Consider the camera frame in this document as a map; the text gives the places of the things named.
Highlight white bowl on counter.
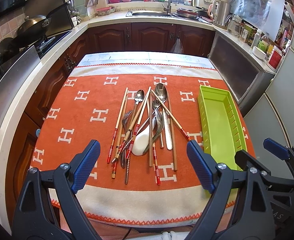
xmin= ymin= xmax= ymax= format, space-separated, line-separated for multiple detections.
xmin=252 ymin=46 xmax=266 ymax=60

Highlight plastic bag on cabinet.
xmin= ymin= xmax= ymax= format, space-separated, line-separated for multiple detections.
xmin=170 ymin=37 xmax=184 ymax=54

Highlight medium steel spoon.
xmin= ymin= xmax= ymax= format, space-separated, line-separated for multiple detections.
xmin=142 ymin=109 xmax=164 ymax=154

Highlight glass pitcher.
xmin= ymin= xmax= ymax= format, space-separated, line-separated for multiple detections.
xmin=225 ymin=14 xmax=242 ymax=37

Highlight steel electric kettle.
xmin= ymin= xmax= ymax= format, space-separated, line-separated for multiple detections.
xmin=208 ymin=0 xmax=231 ymax=29

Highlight white ceramic spoon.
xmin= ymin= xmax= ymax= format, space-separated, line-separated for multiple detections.
xmin=132 ymin=125 xmax=150 ymax=156

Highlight steel pans by sink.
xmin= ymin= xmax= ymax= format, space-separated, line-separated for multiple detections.
xmin=176 ymin=7 xmax=208 ymax=20

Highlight orange H-pattern towel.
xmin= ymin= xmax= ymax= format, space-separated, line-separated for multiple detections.
xmin=30 ymin=63 xmax=257 ymax=226

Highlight long diagonal bamboo chopstick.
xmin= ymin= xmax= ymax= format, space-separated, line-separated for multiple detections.
xmin=110 ymin=86 xmax=152 ymax=164

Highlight black wok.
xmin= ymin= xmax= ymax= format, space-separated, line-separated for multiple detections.
xmin=14 ymin=15 xmax=51 ymax=48

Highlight brown wooden chopstick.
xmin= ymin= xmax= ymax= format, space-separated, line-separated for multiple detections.
xmin=168 ymin=93 xmax=178 ymax=172

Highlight steel fork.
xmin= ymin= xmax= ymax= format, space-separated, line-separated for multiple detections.
xmin=120 ymin=110 xmax=133 ymax=168

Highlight red canister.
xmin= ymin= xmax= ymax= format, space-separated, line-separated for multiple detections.
xmin=267 ymin=46 xmax=283 ymax=71

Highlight green plastic utensil tray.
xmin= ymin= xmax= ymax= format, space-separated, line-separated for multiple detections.
xmin=198 ymin=86 xmax=247 ymax=171

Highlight steel sink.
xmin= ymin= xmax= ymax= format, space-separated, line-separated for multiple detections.
xmin=126 ymin=10 xmax=172 ymax=17

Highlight red-tipped bamboo chopstick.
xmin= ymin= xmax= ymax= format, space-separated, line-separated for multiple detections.
xmin=151 ymin=89 xmax=191 ymax=141

